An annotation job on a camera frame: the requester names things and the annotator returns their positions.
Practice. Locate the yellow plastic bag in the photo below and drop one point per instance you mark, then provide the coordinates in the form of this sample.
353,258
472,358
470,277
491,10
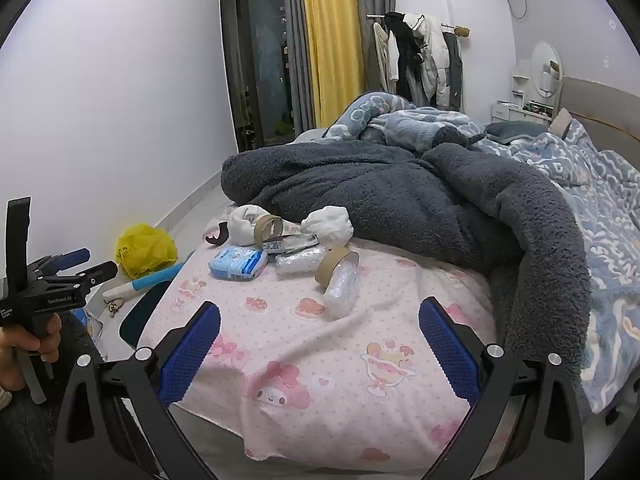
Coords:
145,250

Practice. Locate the round white mirror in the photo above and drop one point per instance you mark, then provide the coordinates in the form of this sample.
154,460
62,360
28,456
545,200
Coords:
545,67

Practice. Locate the blue and white plush stick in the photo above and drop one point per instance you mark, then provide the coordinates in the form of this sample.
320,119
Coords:
150,280

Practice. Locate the grey curtain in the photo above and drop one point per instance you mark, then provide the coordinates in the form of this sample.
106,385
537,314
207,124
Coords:
297,45
375,0

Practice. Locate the clothes rail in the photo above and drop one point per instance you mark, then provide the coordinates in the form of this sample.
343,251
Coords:
462,31

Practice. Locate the cardboard tape roll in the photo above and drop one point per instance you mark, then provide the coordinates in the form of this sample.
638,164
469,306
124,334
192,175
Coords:
267,230
334,262

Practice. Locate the grey blue pillow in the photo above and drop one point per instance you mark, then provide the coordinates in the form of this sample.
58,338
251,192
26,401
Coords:
515,131

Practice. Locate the grey hanging garment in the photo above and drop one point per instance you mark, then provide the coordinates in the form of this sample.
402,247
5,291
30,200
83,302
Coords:
455,75

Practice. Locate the person's left hand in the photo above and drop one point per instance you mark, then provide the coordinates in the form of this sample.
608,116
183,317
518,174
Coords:
47,335

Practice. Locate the white sock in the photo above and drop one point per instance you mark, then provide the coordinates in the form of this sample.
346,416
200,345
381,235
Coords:
240,222

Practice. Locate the dark balcony door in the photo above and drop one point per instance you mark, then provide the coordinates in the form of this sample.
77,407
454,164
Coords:
260,60

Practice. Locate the white hanging jacket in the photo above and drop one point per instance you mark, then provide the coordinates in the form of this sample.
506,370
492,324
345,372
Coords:
436,60

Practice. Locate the beige headboard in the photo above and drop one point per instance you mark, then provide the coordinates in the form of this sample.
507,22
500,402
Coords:
600,105

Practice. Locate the white mattress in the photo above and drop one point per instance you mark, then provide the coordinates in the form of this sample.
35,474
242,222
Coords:
312,135

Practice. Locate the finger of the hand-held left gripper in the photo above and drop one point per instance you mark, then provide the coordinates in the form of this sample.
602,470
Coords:
97,272
72,257

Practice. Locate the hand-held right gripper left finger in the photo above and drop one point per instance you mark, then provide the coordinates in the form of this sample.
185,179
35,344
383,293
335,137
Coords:
192,355

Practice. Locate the clear plastic wrap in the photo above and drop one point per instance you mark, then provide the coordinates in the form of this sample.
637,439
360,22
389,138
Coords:
300,261

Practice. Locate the clear plastic bag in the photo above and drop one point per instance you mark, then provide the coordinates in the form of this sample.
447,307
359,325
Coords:
342,290

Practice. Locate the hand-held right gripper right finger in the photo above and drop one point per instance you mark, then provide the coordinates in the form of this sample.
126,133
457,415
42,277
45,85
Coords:
447,355

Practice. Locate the blue printed blanket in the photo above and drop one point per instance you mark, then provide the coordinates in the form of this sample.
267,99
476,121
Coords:
600,200

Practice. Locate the blue tissue packet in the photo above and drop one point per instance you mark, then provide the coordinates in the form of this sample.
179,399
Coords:
237,262

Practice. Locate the white crumpled cloth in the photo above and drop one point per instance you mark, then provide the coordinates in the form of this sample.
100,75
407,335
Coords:
327,225

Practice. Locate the yellow curtain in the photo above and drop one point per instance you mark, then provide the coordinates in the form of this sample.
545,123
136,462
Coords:
330,40

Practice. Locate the black hanging garment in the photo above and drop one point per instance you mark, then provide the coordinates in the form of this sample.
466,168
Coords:
406,55

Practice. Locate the black foil packet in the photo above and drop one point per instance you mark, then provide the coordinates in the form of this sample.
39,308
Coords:
290,243

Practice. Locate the dark grey fleece blanket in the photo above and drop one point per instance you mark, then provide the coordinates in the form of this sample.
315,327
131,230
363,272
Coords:
400,195

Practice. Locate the black plastic hook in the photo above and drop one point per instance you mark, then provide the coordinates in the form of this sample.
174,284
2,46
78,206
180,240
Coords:
220,236

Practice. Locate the pink printed bed sheet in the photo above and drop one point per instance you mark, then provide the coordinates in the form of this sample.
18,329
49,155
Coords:
300,360

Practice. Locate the white dresser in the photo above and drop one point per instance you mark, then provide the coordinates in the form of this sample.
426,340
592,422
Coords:
510,110

